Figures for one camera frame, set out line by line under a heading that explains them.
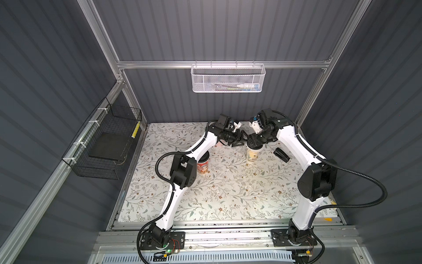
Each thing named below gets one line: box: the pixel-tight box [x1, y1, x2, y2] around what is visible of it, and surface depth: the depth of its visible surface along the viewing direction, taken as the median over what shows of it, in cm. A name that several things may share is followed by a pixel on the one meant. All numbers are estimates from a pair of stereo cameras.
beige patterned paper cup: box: [246, 144, 264, 163], surface depth 95 cm
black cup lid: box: [246, 133, 267, 150], surface depth 80 cm
